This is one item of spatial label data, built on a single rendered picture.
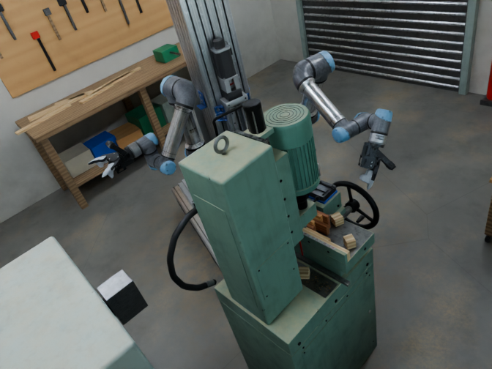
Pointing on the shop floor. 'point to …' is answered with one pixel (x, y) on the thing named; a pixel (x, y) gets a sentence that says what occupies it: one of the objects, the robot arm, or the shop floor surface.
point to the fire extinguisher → (487, 92)
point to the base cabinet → (306, 358)
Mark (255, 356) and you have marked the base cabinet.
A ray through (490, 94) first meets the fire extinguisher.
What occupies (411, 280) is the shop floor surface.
